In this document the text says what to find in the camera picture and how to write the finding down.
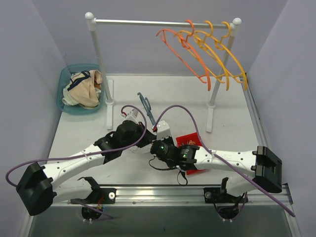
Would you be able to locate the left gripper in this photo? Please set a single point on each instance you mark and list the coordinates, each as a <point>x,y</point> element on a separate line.
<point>147,135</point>

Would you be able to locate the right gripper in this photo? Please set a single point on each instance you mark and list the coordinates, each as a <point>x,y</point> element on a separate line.
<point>169,140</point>

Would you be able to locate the teal plastic hanger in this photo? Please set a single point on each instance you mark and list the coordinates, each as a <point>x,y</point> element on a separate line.
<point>147,106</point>

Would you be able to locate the white underwear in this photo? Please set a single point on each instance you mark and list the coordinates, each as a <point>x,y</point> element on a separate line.
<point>143,150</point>

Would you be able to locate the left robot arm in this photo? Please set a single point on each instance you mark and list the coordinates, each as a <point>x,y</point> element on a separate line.
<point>41,185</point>

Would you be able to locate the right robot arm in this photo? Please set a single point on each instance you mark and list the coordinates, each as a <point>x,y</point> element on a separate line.
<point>260,169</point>

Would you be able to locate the yellow hanger outer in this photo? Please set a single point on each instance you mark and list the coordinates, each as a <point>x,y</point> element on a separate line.
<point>200,39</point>

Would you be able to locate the red clothespin bin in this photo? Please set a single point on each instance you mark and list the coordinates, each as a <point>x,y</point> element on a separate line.
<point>190,139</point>

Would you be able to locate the pile of clothespins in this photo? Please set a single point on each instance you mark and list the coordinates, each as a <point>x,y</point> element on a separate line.
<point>189,142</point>

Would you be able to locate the white clothes rack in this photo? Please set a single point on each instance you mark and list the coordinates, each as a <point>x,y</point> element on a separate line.
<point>183,31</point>

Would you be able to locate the beige pink garment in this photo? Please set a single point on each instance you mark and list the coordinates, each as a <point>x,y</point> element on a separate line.
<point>96,79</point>

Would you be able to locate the teal laundry basket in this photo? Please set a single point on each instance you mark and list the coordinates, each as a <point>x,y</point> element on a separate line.
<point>64,80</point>

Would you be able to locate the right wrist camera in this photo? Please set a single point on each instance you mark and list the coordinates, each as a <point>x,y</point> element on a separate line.
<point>162,130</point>

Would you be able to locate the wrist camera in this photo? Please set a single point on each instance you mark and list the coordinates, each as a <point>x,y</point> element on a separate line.
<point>132,116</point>
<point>162,130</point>

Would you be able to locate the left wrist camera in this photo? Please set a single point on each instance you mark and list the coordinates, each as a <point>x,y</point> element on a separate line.
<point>132,116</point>

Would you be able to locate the aluminium frame rail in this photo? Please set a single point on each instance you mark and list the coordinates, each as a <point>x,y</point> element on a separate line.
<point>168,194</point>

